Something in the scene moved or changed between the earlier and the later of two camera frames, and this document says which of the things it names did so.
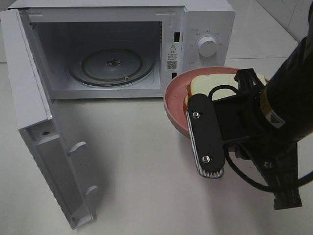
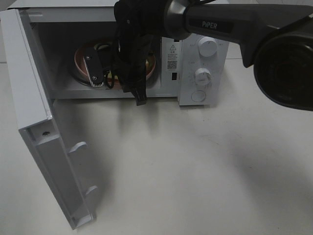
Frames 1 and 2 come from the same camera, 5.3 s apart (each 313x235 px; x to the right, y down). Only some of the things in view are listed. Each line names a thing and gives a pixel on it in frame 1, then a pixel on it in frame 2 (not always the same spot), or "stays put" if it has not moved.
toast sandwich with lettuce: [203, 84] → [109, 75]
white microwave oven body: [102, 49] stays put
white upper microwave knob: [207, 46] stays put
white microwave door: [61, 165] stays put
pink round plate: [174, 91] → [82, 71]
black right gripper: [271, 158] → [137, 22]
